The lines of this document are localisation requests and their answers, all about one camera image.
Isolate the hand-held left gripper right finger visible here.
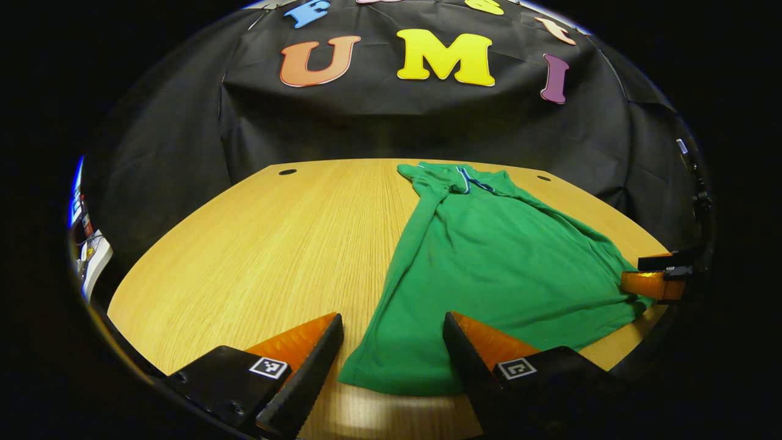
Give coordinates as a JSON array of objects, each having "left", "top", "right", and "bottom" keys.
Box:
[{"left": 443, "top": 310, "right": 618, "bottom": 438}]

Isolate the black backdrop cloth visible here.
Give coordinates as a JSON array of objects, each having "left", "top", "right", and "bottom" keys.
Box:
[{"left": 92, "top": 0, "right": 709, "bottom": 270}]

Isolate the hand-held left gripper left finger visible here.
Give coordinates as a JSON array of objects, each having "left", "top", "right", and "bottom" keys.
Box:
[{"left": 162, "top": 312, "right": 344, "bottom": 439}]

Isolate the green T-shirt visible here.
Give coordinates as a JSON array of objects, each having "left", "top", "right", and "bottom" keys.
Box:
[{"left": 337, "top": 161, "right": 654, "bottom": 397}]

